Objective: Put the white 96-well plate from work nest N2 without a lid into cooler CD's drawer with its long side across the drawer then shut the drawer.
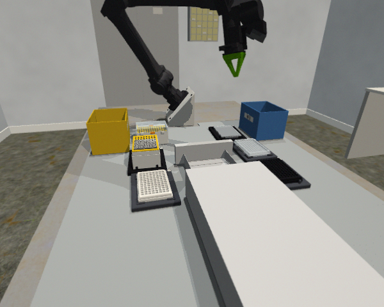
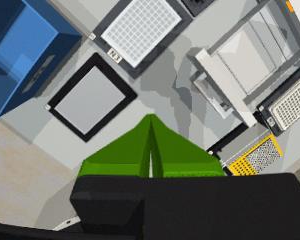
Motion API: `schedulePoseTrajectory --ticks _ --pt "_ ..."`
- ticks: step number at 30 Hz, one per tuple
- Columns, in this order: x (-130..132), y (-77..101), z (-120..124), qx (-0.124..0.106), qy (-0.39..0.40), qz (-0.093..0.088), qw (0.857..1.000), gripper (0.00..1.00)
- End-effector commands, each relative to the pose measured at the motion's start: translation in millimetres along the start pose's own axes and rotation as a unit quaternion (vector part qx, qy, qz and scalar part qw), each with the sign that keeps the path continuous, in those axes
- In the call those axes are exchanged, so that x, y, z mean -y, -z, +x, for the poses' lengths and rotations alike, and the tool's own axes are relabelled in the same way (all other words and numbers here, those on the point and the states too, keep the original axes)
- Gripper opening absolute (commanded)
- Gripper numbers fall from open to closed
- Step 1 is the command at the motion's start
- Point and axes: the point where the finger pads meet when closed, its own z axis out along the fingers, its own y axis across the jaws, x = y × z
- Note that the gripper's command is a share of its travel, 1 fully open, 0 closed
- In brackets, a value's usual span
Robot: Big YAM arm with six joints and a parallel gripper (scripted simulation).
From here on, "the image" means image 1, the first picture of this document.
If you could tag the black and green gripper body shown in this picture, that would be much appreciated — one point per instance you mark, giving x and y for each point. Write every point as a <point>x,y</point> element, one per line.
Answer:
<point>233,47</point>

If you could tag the yellow open-top bin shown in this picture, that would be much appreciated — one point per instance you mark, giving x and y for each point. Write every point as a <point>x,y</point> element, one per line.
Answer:
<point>107,136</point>

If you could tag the blue open-top bin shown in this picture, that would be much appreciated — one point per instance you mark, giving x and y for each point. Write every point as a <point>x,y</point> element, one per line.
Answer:
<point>266,125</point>

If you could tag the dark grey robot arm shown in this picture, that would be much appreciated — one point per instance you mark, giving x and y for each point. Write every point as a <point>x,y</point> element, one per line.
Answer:
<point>249,12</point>

